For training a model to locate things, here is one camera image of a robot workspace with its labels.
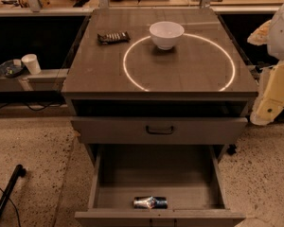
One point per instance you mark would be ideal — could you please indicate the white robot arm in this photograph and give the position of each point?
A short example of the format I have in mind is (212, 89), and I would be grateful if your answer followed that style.
(275, 43)

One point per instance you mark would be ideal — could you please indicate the silver blue redbull can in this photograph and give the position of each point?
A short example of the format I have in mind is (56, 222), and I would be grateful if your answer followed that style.
(150, 202)

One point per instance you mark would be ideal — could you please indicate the black drawer handle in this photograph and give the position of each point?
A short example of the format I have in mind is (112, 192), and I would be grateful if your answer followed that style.
(159, 131)

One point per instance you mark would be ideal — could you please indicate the dark round dish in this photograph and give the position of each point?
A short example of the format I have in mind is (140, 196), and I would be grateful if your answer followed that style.
(12, 68)

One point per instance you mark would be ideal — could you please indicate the black cabinet caster wheel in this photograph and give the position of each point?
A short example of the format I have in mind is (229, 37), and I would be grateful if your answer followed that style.
(232, 150)

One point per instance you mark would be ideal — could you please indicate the black floor bar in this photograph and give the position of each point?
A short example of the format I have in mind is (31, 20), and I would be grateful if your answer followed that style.
(18, 171)

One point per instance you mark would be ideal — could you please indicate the dark snack bar wrapper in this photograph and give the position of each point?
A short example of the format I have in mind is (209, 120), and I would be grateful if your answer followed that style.
(114, 38)

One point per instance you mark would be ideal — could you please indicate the open grey lower drawer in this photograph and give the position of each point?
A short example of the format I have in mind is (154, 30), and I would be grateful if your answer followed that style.
(187, 176)

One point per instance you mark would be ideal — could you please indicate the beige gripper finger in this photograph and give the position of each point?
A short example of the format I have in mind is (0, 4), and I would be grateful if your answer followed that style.
(270, 100)
(260, 35)

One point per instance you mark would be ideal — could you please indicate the white ceramic bowl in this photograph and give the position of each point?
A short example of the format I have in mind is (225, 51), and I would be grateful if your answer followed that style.
(165, 34)

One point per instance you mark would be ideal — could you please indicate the closed grey upper drawer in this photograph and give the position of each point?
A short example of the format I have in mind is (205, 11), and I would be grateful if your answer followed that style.
(187, 131)

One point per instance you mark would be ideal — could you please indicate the grey drawer cabinet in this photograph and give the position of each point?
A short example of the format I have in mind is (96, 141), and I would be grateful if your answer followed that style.
(201, 76)

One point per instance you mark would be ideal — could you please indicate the white paper cup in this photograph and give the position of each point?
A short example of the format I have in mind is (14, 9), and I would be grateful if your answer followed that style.
(31, 63)

